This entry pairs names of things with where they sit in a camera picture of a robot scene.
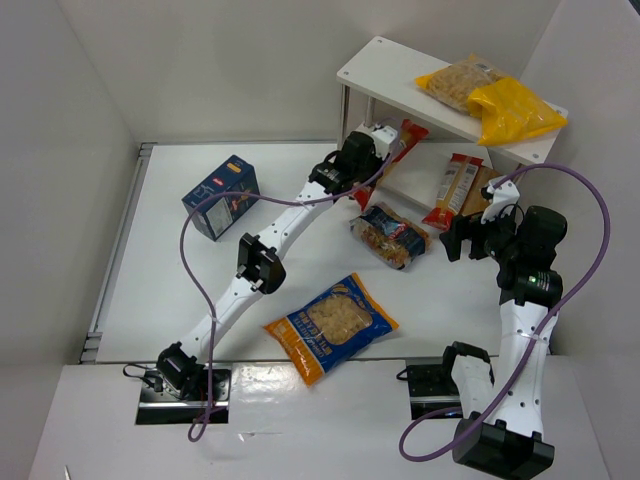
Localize red spaghetti pack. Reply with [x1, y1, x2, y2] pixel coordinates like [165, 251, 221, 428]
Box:
[422, 153, 483, 231]
[353, 119, 429, 211]

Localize Agnesi tricolor fusilli bag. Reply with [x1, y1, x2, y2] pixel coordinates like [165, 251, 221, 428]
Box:
[349, 202, 431, 270]

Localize dark blue pasta box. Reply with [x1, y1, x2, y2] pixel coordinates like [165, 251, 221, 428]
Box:
[182, 155, 260, 241]

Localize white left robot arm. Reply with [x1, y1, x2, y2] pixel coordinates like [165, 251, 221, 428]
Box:
[156, 127, 398, 399]

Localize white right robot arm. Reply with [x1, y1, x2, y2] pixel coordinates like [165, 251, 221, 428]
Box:
[440, 205, 567, 479]

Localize clear fusilli pasta bag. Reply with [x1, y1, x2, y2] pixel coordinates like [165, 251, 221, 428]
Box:
[414, 54, 510, 118]

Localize yellow pasta bag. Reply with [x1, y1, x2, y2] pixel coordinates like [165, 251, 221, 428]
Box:
[467, 77, 568, 146]

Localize blue orange orecchiette pasta bag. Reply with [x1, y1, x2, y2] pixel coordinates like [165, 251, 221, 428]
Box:
[264, 273, 399, 387]

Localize brown spaghetti pack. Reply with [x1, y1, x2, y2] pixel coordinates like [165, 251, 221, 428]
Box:
[462, 167, 504, 219]

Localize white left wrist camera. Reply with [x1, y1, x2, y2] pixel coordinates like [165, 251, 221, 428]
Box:
[369, 125, 399, 160]

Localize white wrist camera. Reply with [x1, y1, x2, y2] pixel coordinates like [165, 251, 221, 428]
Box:
[369, 125, 399, 160]
[481, 177, 520, 224]

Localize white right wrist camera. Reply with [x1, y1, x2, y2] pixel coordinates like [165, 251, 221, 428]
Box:
[481, 177, 520, 224]

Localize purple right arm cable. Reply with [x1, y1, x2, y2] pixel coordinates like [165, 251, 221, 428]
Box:
[398, 163, 612, 462]

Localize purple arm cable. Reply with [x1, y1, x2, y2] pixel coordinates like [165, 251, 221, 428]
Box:
[398, 163, 612, 462]
[178, 117, 404, 444]

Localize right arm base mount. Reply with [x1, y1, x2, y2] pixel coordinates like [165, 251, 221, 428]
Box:
[396, 358, 461, 420]

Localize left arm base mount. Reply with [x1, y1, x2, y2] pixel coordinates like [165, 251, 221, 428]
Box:
[122, 363, 232, 426]

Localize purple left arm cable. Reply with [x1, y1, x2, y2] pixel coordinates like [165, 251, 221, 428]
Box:
[178, 117, 404, 444]

